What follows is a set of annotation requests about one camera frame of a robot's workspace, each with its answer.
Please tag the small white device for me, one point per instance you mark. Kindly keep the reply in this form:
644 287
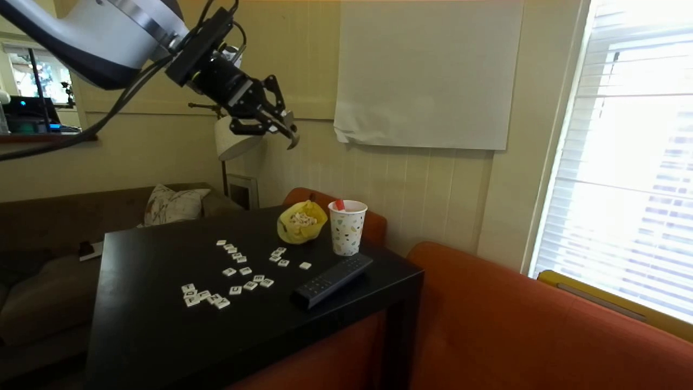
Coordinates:
88 251

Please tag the black square side table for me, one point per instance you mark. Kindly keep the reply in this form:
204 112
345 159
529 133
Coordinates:
158 332

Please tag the white patterned paper cup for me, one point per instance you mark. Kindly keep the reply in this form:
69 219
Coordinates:
346 230

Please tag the black remote control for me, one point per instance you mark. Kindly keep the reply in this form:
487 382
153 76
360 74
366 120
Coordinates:
328 282

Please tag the white floor lamp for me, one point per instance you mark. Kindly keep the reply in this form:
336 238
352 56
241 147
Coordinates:
233 147

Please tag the white cushion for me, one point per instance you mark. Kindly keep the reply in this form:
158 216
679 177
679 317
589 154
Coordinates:
174 207

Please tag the window with white blinds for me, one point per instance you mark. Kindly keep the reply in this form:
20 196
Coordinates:
635 143

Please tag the white letter tile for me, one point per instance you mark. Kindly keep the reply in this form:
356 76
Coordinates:
275 251
264 282
282 263
201 296
233 289
238 256
222 244
250 285
215 297
258 277
230 250
190 299
245 269
186 289
222 304
230 271
306 264

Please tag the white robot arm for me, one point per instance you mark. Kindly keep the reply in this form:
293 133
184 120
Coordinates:
93 36

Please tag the black monitor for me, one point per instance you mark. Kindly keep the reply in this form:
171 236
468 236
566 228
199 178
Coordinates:
29 113

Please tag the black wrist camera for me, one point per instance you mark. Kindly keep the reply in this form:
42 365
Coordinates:
201 43

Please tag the yellow banana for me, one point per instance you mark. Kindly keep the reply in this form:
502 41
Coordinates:
300 223

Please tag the brown sofa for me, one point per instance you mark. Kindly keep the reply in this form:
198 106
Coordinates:
72 223

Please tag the white paper sheet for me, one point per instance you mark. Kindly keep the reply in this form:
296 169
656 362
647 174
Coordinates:
424 73

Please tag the yellow board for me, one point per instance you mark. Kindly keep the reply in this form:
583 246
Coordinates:
614 304

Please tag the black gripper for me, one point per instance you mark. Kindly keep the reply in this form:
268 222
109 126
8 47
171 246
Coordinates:
233 90

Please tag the beige cushion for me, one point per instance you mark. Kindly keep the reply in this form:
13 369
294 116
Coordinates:
43 299

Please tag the orange sofa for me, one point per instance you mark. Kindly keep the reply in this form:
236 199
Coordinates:
504 325

